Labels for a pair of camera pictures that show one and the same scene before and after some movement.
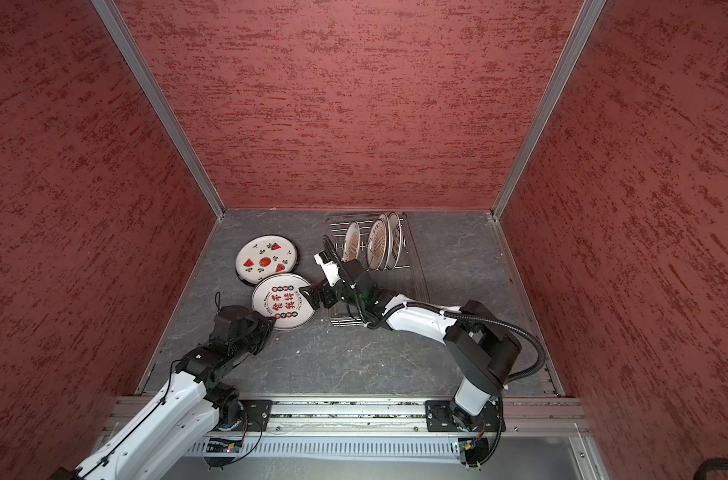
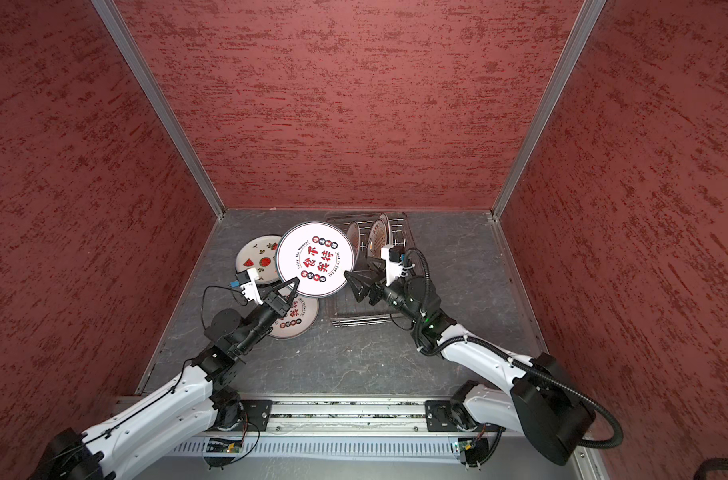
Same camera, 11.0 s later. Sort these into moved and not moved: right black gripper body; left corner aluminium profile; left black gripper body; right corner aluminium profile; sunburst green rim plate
Moved: right black gripper body; left black gripper body
Not moved: sunburst green rim plate; right corner aluminium profile; left corner aluminium profile
